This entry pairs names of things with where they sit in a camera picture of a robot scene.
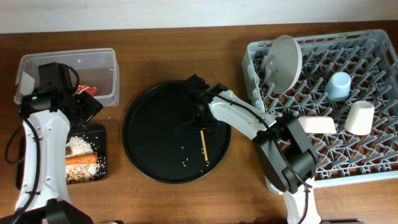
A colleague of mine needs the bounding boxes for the red snack wrapper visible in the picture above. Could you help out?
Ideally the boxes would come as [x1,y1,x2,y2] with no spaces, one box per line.
[76,85,99,96]

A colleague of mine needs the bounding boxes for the pile of white rice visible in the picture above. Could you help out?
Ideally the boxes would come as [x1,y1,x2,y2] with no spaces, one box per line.
[66,135,106,181]

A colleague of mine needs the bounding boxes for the dark brown food chunk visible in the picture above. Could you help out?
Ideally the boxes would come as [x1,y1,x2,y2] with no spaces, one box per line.
[65,146,72,156]

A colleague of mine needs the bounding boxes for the wooden chopstick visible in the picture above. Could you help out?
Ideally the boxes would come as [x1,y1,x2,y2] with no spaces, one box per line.
[200,129,208,162]

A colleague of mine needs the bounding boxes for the orange carrot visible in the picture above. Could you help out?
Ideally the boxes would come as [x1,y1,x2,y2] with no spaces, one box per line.
[65,154,98,166]

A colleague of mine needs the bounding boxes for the peanut shells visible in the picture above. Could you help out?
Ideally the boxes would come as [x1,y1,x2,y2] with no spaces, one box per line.
[66,174,93,184]

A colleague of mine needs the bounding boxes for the grey plate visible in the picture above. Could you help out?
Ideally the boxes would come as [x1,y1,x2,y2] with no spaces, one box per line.
[266,35,302,94]

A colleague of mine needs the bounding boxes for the light blue cup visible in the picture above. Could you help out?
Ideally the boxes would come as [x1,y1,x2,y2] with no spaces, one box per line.
[325,72,351,101]

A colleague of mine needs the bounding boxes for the white cup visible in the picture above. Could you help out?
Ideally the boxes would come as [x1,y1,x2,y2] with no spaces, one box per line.
[344,101,375,136]

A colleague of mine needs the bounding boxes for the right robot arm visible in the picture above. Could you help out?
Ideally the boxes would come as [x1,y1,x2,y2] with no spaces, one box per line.
[183,75,321,223]

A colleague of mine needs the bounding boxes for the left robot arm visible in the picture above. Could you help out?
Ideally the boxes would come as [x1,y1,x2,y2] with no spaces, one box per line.
[1,62,103,223]

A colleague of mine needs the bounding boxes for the grey dishwasher rack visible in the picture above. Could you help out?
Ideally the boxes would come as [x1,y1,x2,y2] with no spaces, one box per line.
[242,29,397,188]

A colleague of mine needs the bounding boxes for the black rectangular tray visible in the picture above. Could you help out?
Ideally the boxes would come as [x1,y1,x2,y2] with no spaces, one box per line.
[16,124,109,190]

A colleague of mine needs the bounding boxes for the clear plastic bin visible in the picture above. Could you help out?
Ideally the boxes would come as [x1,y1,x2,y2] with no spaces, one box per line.
[14,48,120,107]

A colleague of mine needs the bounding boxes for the round black serving tray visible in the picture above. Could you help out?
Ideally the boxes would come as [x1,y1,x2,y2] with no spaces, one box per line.
[122,81,231,184]

